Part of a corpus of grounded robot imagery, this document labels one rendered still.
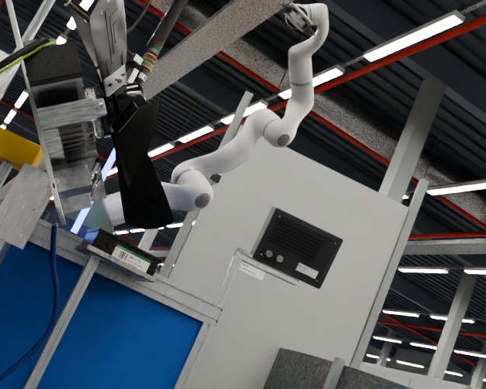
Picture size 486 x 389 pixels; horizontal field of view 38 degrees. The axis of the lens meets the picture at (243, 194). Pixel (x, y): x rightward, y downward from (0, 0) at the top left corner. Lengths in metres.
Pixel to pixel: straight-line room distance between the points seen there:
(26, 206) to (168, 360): 0.78
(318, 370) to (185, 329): 1.28
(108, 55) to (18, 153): 0.65
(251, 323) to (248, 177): 0.81
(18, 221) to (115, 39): 0.53
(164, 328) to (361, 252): 1.94
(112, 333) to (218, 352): 1.55
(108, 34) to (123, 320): 0.96
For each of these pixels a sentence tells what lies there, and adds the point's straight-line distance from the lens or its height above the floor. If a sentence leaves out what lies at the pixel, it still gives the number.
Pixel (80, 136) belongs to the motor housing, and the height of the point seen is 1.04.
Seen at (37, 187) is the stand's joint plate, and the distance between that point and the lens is 1.87.
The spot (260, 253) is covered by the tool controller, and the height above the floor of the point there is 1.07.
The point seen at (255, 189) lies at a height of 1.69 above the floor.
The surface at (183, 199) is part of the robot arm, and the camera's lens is 2.71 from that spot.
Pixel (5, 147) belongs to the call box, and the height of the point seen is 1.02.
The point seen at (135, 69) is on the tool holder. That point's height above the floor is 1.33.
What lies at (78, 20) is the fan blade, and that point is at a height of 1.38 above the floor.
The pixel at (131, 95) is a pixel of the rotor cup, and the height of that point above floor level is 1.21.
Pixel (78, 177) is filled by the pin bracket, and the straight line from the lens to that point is 1.90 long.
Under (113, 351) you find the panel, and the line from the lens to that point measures 2.36.
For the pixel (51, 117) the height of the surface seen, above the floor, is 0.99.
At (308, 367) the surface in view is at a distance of 3.58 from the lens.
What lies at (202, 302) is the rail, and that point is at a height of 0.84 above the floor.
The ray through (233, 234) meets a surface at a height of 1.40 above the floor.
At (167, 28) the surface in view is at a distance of 2.20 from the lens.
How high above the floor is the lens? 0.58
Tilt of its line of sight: 15 degrees up
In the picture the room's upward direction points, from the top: 24 degrees clockwise
